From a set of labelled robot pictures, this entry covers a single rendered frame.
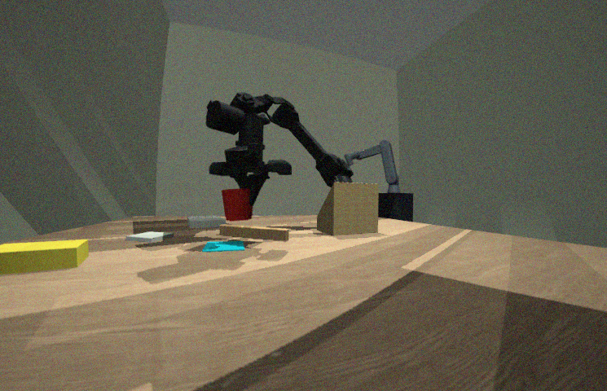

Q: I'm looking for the dark red cup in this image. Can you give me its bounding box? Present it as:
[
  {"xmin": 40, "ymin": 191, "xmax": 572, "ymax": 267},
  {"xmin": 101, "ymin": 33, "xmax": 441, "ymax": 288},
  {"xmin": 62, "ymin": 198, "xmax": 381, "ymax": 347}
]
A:
[{"xmin": 222, "ymin": 188, "xmax": 253, "ymax": 221}]

